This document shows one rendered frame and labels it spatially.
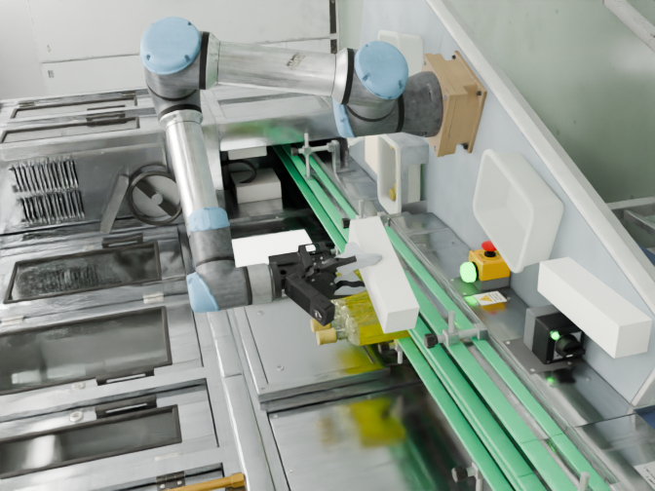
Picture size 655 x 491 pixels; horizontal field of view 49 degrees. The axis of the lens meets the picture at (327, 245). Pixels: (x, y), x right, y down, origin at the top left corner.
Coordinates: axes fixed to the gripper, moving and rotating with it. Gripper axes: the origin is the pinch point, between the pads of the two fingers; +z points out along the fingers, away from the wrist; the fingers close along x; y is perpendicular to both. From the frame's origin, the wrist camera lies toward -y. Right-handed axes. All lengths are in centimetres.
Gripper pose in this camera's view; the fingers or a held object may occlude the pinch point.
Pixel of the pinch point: (375, 273)
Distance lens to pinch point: 138.1
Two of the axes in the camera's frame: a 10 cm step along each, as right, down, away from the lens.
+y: -2.6, -7.0, 6.6
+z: 9.7, -1.5, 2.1
